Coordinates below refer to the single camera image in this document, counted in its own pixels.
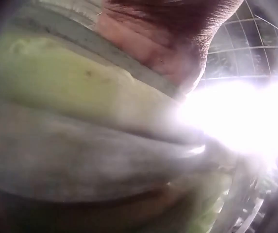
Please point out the person's left hand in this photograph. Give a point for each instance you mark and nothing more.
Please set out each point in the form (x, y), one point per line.
(168, 31)

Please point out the pale green leafy vegetable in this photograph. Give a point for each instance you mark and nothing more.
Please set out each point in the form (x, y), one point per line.
(63, 102)

